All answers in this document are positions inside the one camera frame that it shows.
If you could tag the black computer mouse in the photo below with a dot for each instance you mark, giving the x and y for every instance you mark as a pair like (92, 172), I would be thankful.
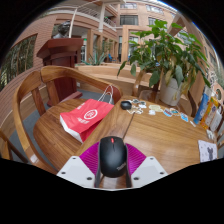
(112, 156)

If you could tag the dark red wooden pedestal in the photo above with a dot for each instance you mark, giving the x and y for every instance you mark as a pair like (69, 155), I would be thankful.
(61, 55)

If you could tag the large potted green plant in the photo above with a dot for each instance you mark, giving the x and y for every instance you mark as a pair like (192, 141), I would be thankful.
(166, 53)

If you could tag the dark bust statue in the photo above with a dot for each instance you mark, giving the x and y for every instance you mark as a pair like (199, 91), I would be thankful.
(62, 30)

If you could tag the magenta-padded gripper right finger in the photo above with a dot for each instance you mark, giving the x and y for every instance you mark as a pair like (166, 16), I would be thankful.
(148, 170)

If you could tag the grey bear-print mouse pad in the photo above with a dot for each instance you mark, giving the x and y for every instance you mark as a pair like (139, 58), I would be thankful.
(207, 151)

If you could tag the small white sticker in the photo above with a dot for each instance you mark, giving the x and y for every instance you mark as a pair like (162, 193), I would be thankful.
(192, 123)

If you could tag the small black round object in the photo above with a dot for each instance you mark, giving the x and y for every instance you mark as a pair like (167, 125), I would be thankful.
(125, 105)

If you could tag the pale yellow sticker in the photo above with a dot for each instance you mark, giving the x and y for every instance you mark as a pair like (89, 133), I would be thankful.
(155, 108)

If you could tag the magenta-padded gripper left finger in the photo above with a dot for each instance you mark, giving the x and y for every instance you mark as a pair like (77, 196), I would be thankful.
(78, 170)

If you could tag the spiky green agave plant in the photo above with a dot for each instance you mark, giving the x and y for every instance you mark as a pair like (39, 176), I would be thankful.
(96, 59)

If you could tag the red paper bag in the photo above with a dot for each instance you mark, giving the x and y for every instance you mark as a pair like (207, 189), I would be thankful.
(86, 118)

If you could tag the clear plastic sticker packet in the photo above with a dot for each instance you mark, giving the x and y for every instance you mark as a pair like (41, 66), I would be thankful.
(210, 134)

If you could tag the wooden pergola post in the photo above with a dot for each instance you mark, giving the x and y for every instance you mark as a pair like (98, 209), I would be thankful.
(193, 30)

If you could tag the wooden panel with round opening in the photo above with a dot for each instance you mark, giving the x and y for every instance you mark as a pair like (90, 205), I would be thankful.
(220, 96)

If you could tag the wooden planter box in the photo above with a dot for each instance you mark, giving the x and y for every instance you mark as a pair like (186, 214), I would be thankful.
(110, 75)

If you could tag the blue squeeze tube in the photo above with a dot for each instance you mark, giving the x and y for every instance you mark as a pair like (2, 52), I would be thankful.
(202, 106)

